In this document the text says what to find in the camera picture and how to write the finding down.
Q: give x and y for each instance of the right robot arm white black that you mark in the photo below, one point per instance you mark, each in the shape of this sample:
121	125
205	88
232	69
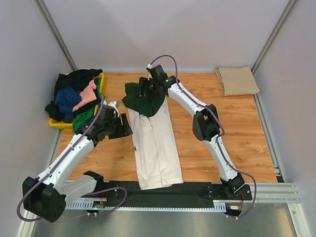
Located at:
206	126

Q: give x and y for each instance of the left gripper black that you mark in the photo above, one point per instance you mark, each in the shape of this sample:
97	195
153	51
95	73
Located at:
127	129

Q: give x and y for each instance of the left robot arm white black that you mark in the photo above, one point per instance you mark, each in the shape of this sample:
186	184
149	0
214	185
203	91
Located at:
48	194

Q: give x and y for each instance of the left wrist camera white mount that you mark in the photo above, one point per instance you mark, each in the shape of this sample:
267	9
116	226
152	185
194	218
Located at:
113	105

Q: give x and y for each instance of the blue t-shirt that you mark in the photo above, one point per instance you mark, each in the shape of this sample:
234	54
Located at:
65	100

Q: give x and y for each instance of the bright green t-shirt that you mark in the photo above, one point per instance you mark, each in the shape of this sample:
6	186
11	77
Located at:
87	111

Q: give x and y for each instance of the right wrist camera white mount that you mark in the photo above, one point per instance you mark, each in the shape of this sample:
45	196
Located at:
148	68

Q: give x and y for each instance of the folded beige t-shirt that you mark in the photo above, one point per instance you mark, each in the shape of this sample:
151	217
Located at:
236	81

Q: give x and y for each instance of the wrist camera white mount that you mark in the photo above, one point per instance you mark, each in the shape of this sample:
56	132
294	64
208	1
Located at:
113	105
148	68

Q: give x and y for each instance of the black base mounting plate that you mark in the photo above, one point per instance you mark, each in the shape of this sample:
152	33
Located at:
185	195

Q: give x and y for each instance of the pink t-shirt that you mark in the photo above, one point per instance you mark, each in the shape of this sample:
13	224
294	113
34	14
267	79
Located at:
87	95

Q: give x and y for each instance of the green and white raglan t-shirt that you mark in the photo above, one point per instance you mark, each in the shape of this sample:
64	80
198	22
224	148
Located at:
156	154

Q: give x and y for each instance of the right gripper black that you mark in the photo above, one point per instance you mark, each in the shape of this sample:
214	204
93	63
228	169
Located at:
143	83

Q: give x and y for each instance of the black t-shirt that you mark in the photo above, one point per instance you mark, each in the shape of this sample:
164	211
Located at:
78	80

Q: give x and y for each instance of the yellow plastic bin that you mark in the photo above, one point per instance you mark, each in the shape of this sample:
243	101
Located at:
62	124

